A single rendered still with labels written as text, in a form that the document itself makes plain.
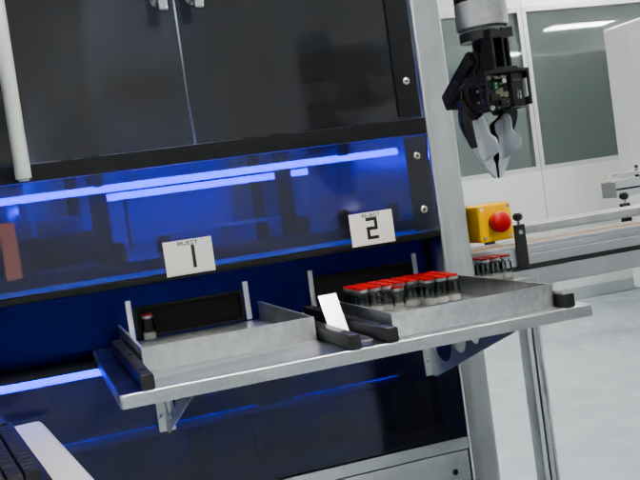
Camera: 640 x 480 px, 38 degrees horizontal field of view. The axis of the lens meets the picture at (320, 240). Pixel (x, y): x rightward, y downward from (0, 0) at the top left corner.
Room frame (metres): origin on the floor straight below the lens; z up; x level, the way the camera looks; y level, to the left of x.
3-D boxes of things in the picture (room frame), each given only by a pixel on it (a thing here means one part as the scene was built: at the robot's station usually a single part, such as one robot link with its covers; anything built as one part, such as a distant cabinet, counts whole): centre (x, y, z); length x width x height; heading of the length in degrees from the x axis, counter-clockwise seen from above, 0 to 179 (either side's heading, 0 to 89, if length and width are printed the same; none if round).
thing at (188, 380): (1.50, 0.02, 0.87); 0.70 x 0.48 x 0.02; 107
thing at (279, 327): (1.52, 0.20, 0.90); 0.34 x 0.26 x 0.04; 17
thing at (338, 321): (1.38, -0.02, 0.91); 0.14 x 0.03 x 0.06; 18
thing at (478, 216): (1.81, -0.33, 1.00); 0.08 x 0.07 x 0.07; 17
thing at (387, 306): (1.59, -0.13, 0.90); 0.18 x 0.02 x 0.05; 107
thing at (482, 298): (1.51, -0.16, 0.90); 0.34 x 0.26 x 0.04; 17
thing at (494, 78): (1.36, -0.28, 1.24); 0.09 x 0.08 x 0.12; 17
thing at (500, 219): (1.76, -0.34, 0.99); 0.04 x 0.04 x 0.04; 17
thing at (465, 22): (1.37, -0.28, 1.32); 0.08 x 0.08 x 0.05
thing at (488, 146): (1.36, -0.26, 1.13); 0.06 x 0.03 x 0.09; 17
